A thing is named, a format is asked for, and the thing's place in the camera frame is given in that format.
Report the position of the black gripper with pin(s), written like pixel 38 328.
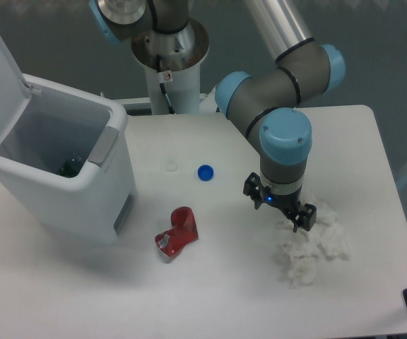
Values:
pixel 285 197

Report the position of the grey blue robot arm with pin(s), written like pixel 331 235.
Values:
pixel 264 110

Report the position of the blue bottle cap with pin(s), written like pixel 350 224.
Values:
pixel 205 173

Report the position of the crushed red can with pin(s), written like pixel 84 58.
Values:
pixel 182 231

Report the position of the white trash can body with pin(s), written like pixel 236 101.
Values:
pixel 57 124

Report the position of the crumpled white tissue paper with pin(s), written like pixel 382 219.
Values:
pixel 303 250

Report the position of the white table bracket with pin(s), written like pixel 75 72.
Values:
pixel 208 102

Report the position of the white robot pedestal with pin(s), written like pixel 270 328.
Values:
pixel 172 66

